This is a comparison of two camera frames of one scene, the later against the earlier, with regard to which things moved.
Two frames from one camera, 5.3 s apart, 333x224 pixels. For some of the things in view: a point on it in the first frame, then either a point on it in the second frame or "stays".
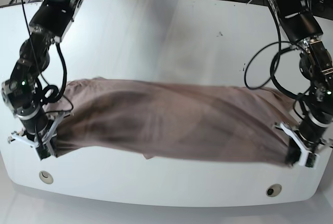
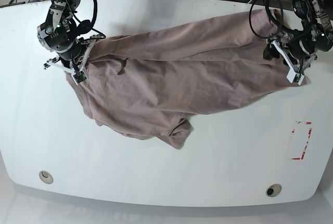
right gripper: (309, 158) → (297, 57)
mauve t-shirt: (213, 122) → (145, 83)
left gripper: (45, 147) → (74, 63)
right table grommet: (273, 190) stays
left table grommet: (46, 177) stays
